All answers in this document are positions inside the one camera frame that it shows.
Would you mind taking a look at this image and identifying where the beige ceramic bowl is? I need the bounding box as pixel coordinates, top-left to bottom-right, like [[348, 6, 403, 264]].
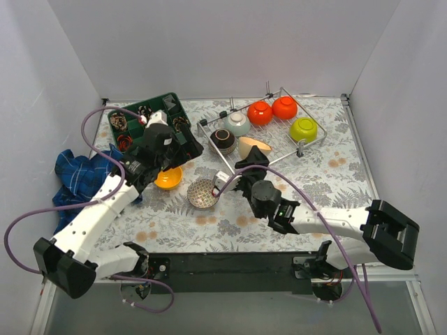
[[238, 136, 272, 159]]

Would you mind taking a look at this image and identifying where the yellow bowl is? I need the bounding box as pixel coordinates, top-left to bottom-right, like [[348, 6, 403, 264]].
[[154, 166, 183, 191]]

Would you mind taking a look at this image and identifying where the black patterned bowl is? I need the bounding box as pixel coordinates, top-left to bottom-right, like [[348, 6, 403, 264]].
[[208, 128, 237, 156]]

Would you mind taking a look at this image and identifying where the brown patterned white bowl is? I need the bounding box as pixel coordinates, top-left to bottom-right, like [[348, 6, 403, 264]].
[[186, 178, 218, 209]]

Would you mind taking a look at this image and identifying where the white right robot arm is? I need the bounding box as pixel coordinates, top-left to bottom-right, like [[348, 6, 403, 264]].
[[235, 147, 420, 278]]

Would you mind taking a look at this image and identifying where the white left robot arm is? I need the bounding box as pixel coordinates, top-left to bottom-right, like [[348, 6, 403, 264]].
[[34, 124, 203, 299]]

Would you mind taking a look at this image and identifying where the floral table mat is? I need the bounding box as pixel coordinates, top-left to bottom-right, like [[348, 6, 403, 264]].
[[94, 98, 375, 253]]

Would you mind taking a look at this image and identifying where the dark gold rolled tie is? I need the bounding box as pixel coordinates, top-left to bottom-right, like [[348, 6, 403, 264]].
[[173, 117, 191, 133]]

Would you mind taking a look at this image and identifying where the floral dark rolled tie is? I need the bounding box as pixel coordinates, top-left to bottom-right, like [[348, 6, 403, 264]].
[[137, 105, 153, 119]]

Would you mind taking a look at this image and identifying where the red black rolled tie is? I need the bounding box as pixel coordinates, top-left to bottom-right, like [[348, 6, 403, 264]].
[[117, 135, 133, 152]]

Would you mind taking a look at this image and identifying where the green compartment tray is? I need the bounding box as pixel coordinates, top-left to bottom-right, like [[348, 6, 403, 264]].
[[108, 92, 191, 153]]

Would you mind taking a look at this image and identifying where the pale green bowl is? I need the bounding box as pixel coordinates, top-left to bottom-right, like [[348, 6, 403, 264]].
[[224, 112, 251, 137]]

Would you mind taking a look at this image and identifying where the orange bowl left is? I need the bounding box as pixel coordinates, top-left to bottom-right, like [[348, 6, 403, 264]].
[[247, 100, 273, 126]]

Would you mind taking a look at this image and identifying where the orange bowl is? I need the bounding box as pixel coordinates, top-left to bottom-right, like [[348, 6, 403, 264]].
[[247, 100, 273, 126], [272, 96, 298, 120]]

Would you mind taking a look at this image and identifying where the grey folded item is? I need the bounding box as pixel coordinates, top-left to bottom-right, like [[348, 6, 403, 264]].
[[163, 94, 181, 115]]

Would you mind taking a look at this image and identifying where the brown rolled tie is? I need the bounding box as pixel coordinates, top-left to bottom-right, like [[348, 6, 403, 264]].
[[109, 112, 127, 133]]

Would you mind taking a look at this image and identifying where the orange bowl right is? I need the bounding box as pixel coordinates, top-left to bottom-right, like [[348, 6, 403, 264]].
[[272, 96, 298, 120]]

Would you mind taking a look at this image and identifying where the lime green bowl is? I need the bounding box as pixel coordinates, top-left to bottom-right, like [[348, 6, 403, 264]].
[[289, 117, 318, 143]]

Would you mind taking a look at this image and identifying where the blue plaid cloth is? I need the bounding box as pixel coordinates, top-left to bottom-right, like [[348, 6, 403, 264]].
[[52, 142, 144, 235]]

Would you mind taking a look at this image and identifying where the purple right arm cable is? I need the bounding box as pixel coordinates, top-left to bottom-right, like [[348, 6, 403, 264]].
[[212, 164, 382, 334]]

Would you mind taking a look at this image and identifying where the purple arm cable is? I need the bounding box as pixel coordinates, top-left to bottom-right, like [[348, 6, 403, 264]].
[[212, 164, 382, 334], [3, 106, 175, 313]]

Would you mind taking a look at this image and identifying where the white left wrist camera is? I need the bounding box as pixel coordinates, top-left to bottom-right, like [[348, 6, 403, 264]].
[[145, 110, 168, 128]]

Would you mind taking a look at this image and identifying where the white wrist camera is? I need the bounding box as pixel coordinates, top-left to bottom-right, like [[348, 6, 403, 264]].
[[212, 171, 241, 198], [145, 110, 168, 128]]

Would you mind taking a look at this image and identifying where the silver wire dish rack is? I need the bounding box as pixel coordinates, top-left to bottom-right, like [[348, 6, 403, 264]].
[[197, 82, 328, 172]]

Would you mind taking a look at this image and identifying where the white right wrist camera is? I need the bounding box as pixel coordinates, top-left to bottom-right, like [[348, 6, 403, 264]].
[[212, 171, 241, 198]]

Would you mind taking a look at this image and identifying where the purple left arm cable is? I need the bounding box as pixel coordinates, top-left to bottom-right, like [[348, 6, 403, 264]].
[[3, 106, 175, 313]]

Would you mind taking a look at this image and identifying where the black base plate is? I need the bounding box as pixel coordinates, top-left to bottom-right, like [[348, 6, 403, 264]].
[[139, 251, 358, 295]]

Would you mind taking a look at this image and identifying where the aluminium frame rail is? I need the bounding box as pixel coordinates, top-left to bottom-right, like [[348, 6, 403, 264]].
[[40, 266, 420, 291]]

